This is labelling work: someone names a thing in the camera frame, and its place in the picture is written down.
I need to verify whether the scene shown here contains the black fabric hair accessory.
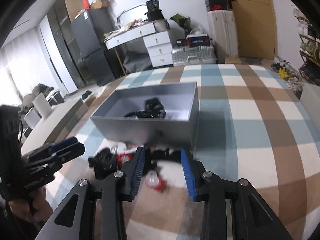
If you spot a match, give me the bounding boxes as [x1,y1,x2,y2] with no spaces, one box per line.
[87,147,118,180]

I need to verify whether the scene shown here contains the large black hair claw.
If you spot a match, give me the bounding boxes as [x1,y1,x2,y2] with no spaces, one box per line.
[136,98,167,119]

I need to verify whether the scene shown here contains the red white round badge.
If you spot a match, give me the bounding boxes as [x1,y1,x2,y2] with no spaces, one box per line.
[117,153,134,167]

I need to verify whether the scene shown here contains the person's left hand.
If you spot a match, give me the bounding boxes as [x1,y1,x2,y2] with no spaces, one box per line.
[9,187,53,222]

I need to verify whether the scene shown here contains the dark grey refrigerator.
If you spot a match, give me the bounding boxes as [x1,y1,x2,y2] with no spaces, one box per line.
[71,8,121,86]

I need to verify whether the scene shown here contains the checkered bed blanket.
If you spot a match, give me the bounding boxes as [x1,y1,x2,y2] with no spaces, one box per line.
[47,64,319,239]

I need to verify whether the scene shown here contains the grey cardboard box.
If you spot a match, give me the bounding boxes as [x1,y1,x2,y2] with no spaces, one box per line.
[91,82,199,151]

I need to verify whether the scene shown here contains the glass door wardrobe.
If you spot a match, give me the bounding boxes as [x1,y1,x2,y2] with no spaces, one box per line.
[40,0,86,94]

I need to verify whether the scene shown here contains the white desk with drawers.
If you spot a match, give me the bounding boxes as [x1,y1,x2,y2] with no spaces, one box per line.
[104,20,173,74]

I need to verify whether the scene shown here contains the silver lying suitcase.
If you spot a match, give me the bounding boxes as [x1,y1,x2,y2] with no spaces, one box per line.
[171,46,216,66]

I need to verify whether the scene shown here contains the small cardboard box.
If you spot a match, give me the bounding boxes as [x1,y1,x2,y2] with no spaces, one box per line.
[225,56,242,64]

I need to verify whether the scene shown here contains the black bag on desk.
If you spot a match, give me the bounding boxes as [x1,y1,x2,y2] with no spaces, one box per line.
[145,0,165,22]

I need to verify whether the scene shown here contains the black red box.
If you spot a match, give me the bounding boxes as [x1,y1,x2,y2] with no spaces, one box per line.
[186,34,210,47]

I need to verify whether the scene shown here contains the green flower bouquet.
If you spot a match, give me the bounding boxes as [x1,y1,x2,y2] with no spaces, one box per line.
[170,13,192,37]

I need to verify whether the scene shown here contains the wooden door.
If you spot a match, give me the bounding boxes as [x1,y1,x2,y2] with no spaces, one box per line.
[227,0,277,60]

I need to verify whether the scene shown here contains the shoe rack with shoes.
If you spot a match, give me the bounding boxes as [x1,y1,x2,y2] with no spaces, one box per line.
[293,8,319,86]

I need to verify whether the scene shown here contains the white upright suitcase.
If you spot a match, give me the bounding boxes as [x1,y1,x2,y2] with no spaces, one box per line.
[207,10,239,63]

